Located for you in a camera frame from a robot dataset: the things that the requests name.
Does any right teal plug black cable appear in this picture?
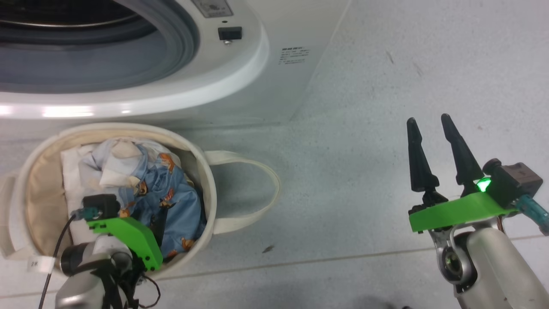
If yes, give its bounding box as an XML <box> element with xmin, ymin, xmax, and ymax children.
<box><xmin>515</xmin><ymin>194</ymin><xmax>549</xmax><ymax>236</ymax></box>

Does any grey warning sticker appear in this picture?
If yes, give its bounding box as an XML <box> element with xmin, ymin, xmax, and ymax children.
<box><xmin>191</xmin><ymin>0</ymin><xmax>233</xmax><ymax>18</ymax></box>

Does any pale blue cream patch garment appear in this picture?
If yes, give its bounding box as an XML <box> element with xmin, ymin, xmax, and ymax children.
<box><xmin>79</xmin><ymin>138</ymin><xmax>148</xmax><ymax>189</ymax></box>

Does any cream canvas laundry basket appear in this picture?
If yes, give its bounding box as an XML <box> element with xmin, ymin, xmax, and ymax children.
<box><xmin>0</xmin><ymin>123</ymin><xmax>281</xmax><ymax>279</ymax></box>

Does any black door latch socket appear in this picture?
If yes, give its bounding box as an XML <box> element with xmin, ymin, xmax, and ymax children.
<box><xmin>218</xmin><ymin>27</ymin><xmax>243</xmax><ymax>42</ymax></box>

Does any blue cartoon print garment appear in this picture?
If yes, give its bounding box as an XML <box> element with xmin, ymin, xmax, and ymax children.
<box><xmin>118</xmin><ymin>144</ymin><xmax>207</xmax><ymax>260</ymax></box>

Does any white paper tag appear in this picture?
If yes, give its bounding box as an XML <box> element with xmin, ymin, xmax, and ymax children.
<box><xmin>27</xmin><ymin>257</ymin><xmax>56</xmax><ymax>274</ymax></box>

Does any teal plug black cable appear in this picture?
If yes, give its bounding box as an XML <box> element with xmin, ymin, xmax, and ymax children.
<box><xmin>515</xmin><ymin>194</ymin><xmax>549</xmax><ymax>236</ymax></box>
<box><xmin>38</xmin><ymin>207</ymin><xmax>98</xmax><ymax>309</ymax></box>

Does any left teal plug black cable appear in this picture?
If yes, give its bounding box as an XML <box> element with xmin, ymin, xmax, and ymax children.
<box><xmin>38</xmin><ymin>207</ymin><xmax>98</xmax><ymax>309</ymax></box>

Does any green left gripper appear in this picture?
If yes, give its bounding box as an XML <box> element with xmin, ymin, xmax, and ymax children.
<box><xmin>87</xmin><ymin>210</ymin><xmax>169</xmax><ymax>272</ymax></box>

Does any grey rubber door seal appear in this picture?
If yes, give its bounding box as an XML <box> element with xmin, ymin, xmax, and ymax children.
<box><xmin>0</xmin><ymin>0</ymin><xmax>200</xmax><ymax>94</ymax></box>

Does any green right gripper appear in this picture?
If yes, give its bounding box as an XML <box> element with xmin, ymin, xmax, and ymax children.
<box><xmin>406</xmin><ymin>113</ymin><xmax>517</xmax><ymax>233</ymax></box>

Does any white cloth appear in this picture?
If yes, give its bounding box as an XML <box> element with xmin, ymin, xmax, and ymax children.
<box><xmin>60</xmin><ymin>146</ymin><xmax>103</xmax><ymax>245</ymax></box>

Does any steel washer drum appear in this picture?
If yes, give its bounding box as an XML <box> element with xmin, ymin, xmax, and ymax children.
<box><xmin>0</xmin><ymin>0</ymin><xmax>157</xmax><ymax>45</ymax></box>

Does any white front-load washing machine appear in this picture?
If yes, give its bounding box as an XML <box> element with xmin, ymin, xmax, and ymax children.
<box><xmin>0</xmin><ymin>0</ymin><xmax>352</xmax><ymax>129</ymax></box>

